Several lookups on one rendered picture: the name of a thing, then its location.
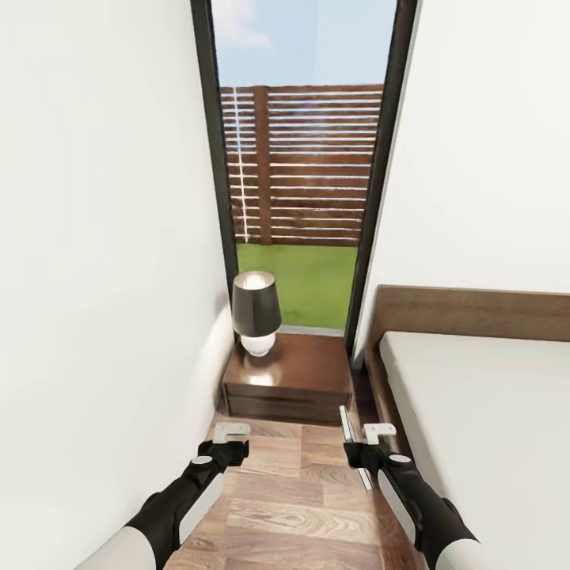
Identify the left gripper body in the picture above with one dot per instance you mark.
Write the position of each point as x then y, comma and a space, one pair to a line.
232, 451

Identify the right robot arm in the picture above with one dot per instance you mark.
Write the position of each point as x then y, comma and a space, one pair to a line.
433, 524

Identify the table lamp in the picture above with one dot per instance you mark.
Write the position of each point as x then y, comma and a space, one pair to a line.
256, 314

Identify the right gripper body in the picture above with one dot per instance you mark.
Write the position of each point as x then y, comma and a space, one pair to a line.
359, 454

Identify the hardback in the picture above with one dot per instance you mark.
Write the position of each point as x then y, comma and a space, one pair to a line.
351, 437

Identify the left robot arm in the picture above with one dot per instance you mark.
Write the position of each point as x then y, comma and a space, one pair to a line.
167, 518

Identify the bed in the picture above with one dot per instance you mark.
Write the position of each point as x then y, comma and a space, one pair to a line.
477, 385

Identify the nightstand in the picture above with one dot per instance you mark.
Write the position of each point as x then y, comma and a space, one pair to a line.
301, 380

